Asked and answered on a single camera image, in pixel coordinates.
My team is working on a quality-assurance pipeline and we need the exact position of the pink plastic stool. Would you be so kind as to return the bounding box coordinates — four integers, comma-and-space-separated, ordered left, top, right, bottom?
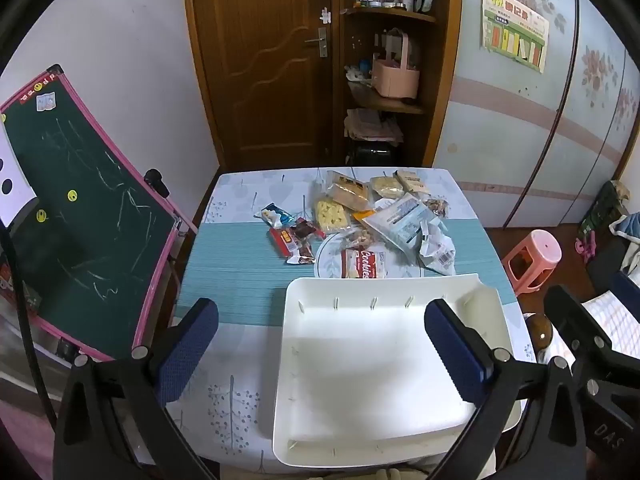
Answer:
501, 230, 562, 293

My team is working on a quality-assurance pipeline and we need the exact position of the red snack packet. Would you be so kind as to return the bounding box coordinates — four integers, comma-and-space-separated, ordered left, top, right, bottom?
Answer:
270, 226, 301, 257

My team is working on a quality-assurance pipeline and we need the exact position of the yellow puffed snack bag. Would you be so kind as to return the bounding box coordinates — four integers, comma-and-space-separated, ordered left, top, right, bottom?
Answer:
313, 195, 353, 235

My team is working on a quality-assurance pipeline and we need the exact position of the white paper with black dots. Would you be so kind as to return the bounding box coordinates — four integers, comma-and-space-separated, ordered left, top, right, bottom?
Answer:
0, 132, 40, 226

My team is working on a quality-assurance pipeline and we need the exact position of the crumpled white snack bag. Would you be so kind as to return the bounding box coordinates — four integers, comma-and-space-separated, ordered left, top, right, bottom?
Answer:
417, 222, 457, 276

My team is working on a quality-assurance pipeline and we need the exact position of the black easel knob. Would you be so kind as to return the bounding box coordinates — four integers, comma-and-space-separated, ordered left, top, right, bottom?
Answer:
144, 169, 171, 198

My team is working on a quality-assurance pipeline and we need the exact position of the wall poster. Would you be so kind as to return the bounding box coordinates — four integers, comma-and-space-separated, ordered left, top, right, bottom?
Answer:
481, 0, 551, 73

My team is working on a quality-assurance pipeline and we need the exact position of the pale yellow cracker bag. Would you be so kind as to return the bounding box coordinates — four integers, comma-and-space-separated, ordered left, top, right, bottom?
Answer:
369, 175, 405, 200

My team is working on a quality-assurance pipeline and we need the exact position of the teal placemat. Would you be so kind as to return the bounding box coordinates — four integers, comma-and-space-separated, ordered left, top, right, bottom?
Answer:
175, 217, 518, 326

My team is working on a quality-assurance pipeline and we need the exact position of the wooden corner shelf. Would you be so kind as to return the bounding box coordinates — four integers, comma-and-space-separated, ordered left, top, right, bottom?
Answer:
330, 0, 463, 168

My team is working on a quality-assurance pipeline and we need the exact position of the brown label snack packet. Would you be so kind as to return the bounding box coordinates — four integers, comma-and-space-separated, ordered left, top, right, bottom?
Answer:
395, 170, 430, 195

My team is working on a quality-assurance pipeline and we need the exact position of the floral sliding wardrobe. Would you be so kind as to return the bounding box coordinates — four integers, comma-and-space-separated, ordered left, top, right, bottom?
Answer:
432, 0, 640, 231

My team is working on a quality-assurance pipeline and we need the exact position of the pink basket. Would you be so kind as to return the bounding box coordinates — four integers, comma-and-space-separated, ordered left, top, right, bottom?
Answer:
371, 30, 421, 98

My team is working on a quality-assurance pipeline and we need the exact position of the leaf print tablecloth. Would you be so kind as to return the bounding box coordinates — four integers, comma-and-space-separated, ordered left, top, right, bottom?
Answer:
165, 167, 538, 476

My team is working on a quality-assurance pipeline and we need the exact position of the stack of folded cloths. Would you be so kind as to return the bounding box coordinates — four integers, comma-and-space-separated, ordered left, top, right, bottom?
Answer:
345, 108, 405, 143

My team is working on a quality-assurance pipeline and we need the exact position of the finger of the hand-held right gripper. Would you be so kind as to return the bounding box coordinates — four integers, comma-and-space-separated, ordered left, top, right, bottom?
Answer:
544, 284, 640, 387

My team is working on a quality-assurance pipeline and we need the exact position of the clear brown snack packet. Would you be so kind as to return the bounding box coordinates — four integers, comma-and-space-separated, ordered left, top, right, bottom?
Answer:
345, 230, 376, 251

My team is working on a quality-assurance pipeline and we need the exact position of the metal door handle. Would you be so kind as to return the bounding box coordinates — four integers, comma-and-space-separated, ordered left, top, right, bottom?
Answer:
305, 27, 330, 58

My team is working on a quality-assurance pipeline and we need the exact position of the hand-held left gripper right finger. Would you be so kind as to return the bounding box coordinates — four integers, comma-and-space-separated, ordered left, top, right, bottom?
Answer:
424, 298, 586, 480

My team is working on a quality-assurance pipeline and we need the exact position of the blue white cloth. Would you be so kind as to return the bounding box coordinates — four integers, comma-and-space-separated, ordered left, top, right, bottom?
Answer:
610, 212, 640, 241

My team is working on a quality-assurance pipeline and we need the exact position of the brown round object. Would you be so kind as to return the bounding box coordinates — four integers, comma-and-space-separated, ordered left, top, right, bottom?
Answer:
530, 314, 555, 351

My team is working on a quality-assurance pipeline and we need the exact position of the wooden door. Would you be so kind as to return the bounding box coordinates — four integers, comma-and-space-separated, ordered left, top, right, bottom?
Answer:
182, 0, 333, 171

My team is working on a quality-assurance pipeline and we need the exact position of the pink framed chalkboard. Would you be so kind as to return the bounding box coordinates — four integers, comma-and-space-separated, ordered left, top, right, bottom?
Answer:
0, 64, 198, 363

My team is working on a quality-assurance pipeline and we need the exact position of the white plastic tray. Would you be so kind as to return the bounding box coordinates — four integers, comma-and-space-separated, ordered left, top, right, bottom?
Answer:
271, 272, 523, 466

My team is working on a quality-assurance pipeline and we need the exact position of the dark green bag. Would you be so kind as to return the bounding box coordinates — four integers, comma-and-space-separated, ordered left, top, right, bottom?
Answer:
580, 180, 628, 261

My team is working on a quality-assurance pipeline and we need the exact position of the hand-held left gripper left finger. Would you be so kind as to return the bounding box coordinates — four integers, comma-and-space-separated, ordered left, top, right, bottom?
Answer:
52, 297, 221, 480

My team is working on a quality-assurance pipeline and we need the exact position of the dark brown snack packet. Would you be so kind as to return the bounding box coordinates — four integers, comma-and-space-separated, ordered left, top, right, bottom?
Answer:
290, 219, 326, 243

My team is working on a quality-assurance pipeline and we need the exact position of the clear bread snack bag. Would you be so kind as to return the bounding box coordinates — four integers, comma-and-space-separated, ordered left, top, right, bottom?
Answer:
325, 170, 371, 211

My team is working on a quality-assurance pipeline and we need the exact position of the plaid bedding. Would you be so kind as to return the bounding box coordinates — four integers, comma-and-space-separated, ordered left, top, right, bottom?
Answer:
585, 290, 640, 361

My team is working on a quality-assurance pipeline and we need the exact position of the blue white snack packet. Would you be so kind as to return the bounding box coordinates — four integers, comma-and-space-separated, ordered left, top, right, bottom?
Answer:
254, 203, 297, 228

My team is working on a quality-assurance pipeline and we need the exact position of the black appliance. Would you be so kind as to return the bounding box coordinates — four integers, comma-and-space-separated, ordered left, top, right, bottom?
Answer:
350, 140, 401, 166

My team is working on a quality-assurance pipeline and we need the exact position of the white patterned plate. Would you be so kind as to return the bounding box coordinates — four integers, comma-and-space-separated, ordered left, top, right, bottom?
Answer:
314, 232, 426, 280

